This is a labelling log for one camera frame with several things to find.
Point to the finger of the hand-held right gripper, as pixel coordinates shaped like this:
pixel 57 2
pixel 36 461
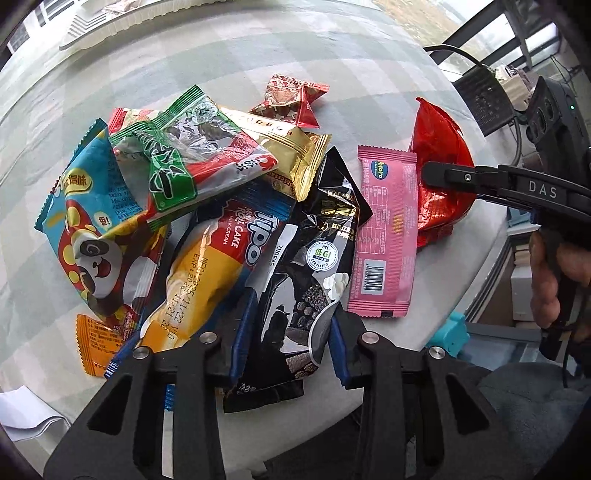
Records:
pixel 508 203
pixel 455 177

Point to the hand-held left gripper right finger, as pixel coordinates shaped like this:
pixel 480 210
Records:
pixel 340 353

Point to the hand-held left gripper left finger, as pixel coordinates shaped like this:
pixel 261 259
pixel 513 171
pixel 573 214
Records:
pixel 243 334

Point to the red foil snack packet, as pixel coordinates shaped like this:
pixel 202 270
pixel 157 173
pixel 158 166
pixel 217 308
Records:
pixel 438 138

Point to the yellow blue roll cake packet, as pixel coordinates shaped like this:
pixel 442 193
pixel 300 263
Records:
pixel 203 277

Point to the pink snack bar packet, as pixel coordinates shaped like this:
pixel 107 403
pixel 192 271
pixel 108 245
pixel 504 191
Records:
pixel 388 230

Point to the black snack packet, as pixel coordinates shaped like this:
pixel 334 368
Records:
pixel 318 221

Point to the orange snack packet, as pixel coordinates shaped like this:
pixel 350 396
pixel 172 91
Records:
pixel 99 344

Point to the gold foil snack packet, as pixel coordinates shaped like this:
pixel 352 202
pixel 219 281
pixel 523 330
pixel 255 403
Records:
pixel 295 152

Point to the red star-print snack packet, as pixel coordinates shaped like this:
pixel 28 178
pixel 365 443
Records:
pixel 286 99

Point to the blue panda snack packet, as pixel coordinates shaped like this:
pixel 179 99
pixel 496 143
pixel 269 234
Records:
pixel 92 217

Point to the green clear snack packet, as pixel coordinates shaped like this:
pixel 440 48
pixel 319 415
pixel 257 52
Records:
pixel 184 138

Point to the small red candy packet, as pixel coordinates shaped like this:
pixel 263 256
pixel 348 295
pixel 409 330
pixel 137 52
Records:
pixel 121 117

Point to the person's right hand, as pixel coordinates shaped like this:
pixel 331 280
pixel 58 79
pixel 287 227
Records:
pixel 544 286

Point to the black mesh chair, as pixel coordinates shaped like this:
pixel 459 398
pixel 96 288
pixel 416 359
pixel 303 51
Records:
pixel 485 101

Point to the teal plastic object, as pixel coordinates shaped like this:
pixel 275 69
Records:
pixel 455 330

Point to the green checked tablecloth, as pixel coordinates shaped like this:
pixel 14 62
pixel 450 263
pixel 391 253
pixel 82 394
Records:
pixel 323 46

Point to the person's grey trousers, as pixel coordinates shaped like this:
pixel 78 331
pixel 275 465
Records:
pixel 531 415

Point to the white paper sheets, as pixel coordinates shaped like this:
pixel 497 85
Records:
pixel 23 410

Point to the black window frame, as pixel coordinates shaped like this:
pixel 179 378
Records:
pixel 503 32

